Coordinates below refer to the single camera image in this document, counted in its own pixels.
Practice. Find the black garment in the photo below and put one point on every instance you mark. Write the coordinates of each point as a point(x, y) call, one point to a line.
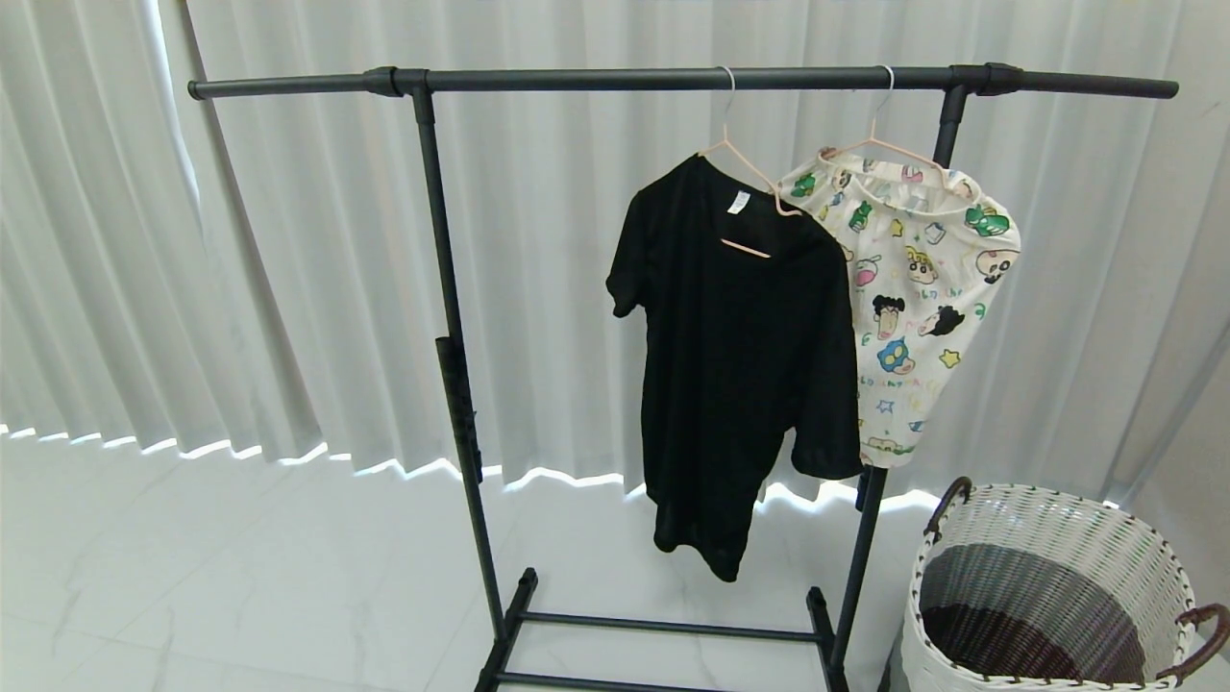
point(730, 384)

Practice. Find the pink clothes hanger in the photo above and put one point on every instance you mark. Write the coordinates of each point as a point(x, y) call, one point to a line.
point(745, 250)
point(894, 147)

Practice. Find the cream printed garment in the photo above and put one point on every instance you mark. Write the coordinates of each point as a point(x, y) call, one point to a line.
point(922, 288)

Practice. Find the black clothes rack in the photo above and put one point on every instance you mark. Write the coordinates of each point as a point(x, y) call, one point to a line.
point(577, 79)

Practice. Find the white laundry basket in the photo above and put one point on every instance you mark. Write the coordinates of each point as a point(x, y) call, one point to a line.
point(1057, 524)

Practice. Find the white curtain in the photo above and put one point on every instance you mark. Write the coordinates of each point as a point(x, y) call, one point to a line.
point(288, 240)

